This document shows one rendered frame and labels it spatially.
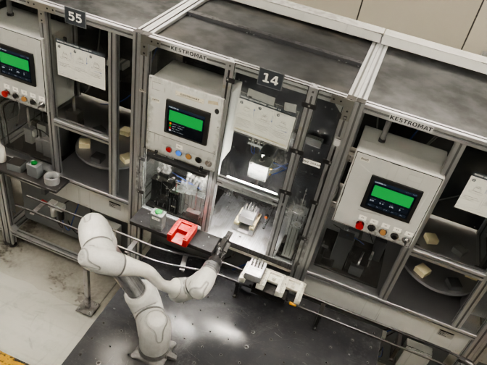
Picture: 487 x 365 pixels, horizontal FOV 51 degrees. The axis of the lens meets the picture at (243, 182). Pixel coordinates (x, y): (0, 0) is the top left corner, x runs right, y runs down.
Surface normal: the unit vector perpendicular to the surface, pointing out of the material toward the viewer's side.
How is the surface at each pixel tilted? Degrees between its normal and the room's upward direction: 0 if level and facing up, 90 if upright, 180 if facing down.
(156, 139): 90
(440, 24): 90
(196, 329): 0
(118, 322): 0
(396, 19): 90
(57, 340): 0
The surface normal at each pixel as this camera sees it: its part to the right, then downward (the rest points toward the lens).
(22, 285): 0.15, -0.77
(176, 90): -0.35, 0.54
